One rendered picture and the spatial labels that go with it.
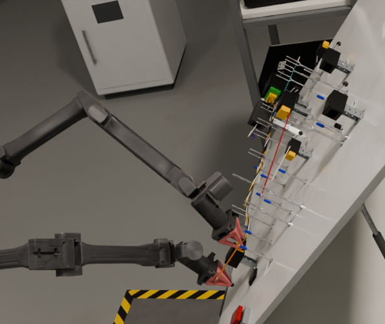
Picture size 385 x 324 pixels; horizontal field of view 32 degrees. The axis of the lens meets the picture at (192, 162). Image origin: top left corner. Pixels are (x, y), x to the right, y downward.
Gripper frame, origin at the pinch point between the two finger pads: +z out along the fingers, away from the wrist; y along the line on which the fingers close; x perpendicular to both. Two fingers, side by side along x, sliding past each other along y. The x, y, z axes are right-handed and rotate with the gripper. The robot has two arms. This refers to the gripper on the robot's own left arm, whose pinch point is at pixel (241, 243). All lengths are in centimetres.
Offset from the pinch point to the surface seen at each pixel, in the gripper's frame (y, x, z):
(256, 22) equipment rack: 88, -26, -33
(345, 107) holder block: -10, -51, -21
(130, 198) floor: 197, 136, 25
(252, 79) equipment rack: 92, -9, -15
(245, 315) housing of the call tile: -23.7, 1.9, 7.3
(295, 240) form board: -20.6, -22.3, -2.5
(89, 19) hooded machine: 318, 123, -74
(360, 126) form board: -14, -52, -16
